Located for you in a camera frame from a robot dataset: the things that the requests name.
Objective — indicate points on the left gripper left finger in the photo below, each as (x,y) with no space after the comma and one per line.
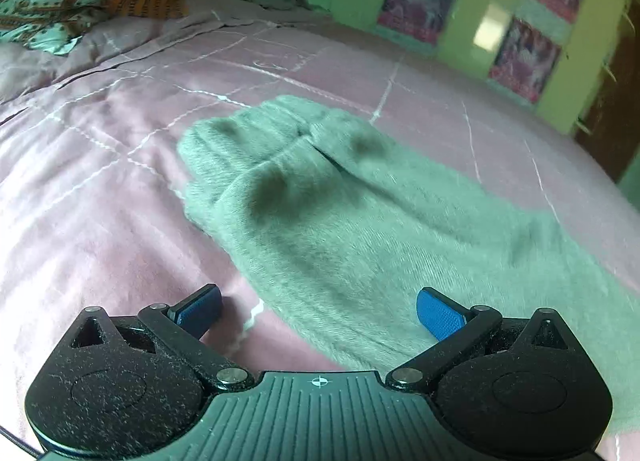
(179,329)

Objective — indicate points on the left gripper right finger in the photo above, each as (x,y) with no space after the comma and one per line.
(460,332)

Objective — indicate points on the grey green pant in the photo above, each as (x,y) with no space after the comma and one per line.
(337,227)

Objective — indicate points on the pink quilted bedspread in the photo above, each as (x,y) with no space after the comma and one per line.
(91,180)

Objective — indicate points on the brown wooden door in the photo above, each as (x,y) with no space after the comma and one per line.
(611,136)

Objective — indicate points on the pink poster lower right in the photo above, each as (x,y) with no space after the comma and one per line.
(525,61)

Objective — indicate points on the pale yellow wardrobe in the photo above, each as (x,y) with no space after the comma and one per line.
(450,6)

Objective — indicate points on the pink poster lower left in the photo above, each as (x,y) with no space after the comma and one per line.
(422,20)

